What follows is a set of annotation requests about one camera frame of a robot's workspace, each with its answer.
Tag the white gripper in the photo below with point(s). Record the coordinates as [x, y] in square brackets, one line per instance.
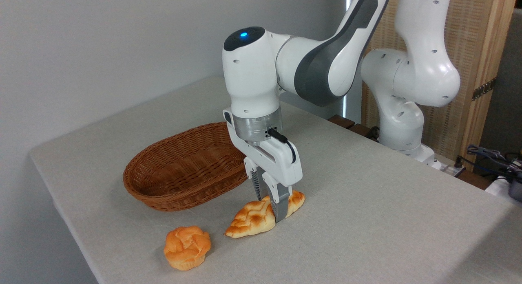
[277, 161]

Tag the long braided bread loaf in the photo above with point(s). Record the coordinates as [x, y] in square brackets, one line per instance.
[251, 219]

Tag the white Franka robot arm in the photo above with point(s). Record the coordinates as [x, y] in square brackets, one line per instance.
[326, 64]

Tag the brown wicker oval basket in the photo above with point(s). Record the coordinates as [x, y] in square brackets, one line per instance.
[183, 174]

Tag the round orange bread bun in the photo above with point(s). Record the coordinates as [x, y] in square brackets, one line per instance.
[186, 247]

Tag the grey tablecloth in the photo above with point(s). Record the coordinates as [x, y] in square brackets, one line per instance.
[367, 219]

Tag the dark wooden base blocks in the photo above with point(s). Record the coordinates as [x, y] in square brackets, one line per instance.
[346, 123]

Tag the metal screen hinge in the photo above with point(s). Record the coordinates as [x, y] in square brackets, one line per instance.
[484, 89]

